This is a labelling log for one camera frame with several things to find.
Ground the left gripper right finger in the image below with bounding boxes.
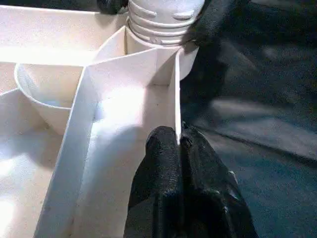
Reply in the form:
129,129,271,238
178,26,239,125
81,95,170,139
179,123,259,238

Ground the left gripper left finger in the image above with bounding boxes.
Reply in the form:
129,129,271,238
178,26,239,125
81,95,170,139
123,125,184,238

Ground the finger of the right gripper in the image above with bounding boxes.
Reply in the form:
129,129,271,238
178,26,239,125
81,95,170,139
96,0,130,15
182,0,225,54

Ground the white plastic table leg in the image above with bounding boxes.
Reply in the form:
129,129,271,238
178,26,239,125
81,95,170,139
126,0,206,47

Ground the white plastic table top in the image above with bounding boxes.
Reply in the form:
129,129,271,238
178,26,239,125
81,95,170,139
0,4,200,238

